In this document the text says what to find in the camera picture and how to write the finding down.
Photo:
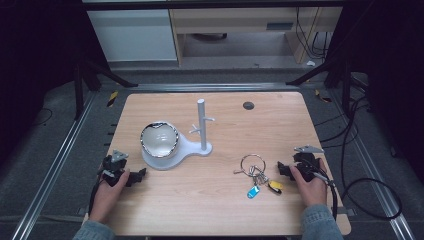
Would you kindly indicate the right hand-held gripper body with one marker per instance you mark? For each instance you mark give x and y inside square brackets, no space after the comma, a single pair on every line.
[308,163]

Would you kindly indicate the grey table grommet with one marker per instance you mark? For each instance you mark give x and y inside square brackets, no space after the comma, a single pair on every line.
[248,105]

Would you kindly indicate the white bowl with silver rim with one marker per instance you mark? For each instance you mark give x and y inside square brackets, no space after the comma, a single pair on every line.
[159,139]

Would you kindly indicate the person's left hand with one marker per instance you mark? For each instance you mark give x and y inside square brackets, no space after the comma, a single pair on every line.
[108,195]

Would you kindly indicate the white cabinet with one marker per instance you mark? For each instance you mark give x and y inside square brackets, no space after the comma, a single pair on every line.
[133,35]

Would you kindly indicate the black metal stand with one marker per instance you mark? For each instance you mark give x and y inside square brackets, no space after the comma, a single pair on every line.
[333,71]
[90,71]

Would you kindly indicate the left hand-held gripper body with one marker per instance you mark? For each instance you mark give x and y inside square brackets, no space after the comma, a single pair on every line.
[113,165]

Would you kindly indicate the person's right hand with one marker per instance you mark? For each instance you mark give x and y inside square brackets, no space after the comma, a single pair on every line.
[310,188]

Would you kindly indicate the white hook stand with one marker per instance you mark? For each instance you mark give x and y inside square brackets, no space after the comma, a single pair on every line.
[186,146]

